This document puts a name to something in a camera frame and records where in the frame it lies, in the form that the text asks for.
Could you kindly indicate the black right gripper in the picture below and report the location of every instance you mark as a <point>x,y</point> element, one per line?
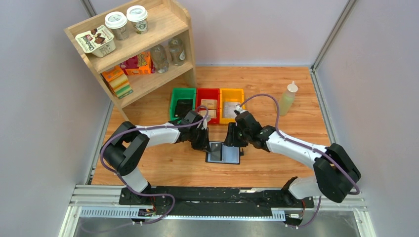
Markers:
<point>236,137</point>

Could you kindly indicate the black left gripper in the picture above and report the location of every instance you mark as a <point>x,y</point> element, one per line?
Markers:
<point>202,138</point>

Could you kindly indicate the black VIP credit card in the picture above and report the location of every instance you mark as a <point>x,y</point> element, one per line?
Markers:
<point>216,152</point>

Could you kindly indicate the black card holder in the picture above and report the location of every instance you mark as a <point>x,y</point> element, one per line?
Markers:
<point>230,155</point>

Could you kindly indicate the black credit cards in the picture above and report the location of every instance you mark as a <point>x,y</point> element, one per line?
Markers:
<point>182,107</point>

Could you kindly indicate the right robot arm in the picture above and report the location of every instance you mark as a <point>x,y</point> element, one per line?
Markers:
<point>335,174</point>

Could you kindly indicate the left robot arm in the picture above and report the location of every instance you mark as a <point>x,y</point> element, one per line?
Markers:
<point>122,152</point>

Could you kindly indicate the silver patterned cards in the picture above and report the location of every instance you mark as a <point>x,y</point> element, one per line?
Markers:
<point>228,109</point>

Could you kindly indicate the yellow plastic bin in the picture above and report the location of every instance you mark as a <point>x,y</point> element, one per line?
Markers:
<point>230,94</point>

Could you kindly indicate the red plastic bin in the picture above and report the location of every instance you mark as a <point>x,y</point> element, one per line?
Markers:
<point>209,93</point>

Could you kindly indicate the green plastic bin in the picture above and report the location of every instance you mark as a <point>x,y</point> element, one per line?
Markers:
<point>181,93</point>

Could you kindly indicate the green squeeze bottle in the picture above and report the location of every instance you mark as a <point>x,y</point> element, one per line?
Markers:
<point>287,98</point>

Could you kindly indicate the orange snack box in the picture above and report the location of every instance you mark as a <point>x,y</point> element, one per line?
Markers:
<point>140,64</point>

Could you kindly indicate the green yellow sponge pack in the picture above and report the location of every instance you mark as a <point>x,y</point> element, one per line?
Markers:
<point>120,86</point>

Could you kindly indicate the clear glass jar right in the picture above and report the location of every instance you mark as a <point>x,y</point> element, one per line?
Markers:
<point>177,51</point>

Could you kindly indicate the wooden shelf unit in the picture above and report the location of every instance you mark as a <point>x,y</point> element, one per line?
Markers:
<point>167,19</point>

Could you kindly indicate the chocolate pudding tub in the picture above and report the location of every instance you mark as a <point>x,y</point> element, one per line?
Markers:
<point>98,41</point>

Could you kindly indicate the right white lidded cup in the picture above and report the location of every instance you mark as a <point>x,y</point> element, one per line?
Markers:
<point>138,15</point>

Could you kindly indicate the white lidded cup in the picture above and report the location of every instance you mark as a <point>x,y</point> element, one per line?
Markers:
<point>116,21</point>
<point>138,15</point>

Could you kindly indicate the left white lidded cup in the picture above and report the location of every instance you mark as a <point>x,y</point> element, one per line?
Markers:
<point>116,21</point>

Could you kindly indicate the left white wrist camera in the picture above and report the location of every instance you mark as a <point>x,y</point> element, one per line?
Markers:
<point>207,118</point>

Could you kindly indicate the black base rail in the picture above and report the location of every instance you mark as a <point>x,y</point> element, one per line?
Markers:
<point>267,197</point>

